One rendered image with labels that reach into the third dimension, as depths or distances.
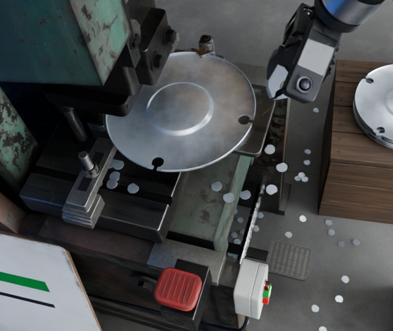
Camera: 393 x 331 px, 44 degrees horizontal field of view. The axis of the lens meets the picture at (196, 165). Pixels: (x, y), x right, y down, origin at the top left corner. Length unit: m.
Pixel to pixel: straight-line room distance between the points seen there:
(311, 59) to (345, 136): 0.76
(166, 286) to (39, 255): 0.43
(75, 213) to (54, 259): 0.23
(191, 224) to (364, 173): 0.65
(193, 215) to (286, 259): 0.54
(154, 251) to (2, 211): 0.34
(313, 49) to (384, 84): 0.84
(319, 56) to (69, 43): 0.34
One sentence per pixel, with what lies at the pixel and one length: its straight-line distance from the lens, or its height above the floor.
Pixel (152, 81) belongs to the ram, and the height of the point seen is 0.91.
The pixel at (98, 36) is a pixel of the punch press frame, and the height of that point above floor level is 1.12.
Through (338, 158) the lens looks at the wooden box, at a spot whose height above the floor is 0.35.
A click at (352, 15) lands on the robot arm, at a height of 1.06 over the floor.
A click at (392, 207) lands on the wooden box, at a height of 0.12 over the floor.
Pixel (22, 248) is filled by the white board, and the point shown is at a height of 0.55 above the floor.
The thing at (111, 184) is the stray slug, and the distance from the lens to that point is 0.96.
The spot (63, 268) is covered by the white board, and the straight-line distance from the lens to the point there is 1.15.
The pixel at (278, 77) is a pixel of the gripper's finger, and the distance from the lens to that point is 0.79.
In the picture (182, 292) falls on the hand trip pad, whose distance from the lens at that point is 0.79.
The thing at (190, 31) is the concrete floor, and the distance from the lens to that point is 2.26.
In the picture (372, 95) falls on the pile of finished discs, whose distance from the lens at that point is 1.50.
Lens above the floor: 1.50
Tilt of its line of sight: 57 degrees down
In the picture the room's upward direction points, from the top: 11 degrees counter-clockwise
